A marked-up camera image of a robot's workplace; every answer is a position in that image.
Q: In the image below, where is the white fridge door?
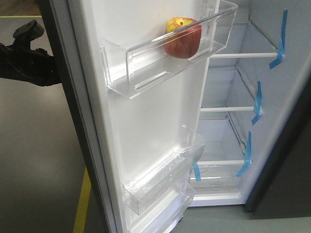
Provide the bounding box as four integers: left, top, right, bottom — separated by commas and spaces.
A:
37, 0, 239, 233

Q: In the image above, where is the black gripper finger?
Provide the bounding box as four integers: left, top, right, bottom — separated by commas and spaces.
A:
13, 20, 45, 48

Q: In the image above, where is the blue tape strip lower right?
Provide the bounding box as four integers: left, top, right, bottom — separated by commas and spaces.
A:
236, 132, 252, 177

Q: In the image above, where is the blue tape strip lower left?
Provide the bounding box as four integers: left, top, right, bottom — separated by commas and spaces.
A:
193, 163, 202, 182

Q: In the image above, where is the blue tape strip upper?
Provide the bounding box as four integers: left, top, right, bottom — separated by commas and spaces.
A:
269, 10, 288, 69

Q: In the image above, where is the dark fridge body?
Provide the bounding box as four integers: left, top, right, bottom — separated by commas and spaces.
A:
191, 0, 311, 219

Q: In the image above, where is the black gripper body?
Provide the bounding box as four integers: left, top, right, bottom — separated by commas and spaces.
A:
0, 44, 61, 86

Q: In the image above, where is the clear upper door bin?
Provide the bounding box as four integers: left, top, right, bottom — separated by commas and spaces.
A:
100, 0, 238, 99

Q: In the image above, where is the clear door bin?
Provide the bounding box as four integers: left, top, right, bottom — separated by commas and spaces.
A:
122, 125, 206, 215
127, 178, 195, 233
100, 0, 238, 99

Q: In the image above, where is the blue tape strip middle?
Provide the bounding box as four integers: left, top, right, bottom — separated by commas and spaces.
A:
252, 81, 262, 125

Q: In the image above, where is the blue tape strip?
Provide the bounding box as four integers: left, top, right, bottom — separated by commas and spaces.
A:
236, 132, 252, 177
252, 81, 262, 125
193, 163, 202, 182
269, 10, 288, 69

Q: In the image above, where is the red yellow apple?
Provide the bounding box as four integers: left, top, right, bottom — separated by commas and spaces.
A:
164, 17, 202, 59

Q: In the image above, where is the clear lower door bin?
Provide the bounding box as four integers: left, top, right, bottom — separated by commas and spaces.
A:
127, 178, 195, 233

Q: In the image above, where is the clear middle door bin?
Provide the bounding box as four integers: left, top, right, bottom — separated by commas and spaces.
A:
122, 125, 206, 215

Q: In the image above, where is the clear crisper drawer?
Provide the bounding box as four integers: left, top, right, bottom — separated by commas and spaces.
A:
190, 160, 244, 194

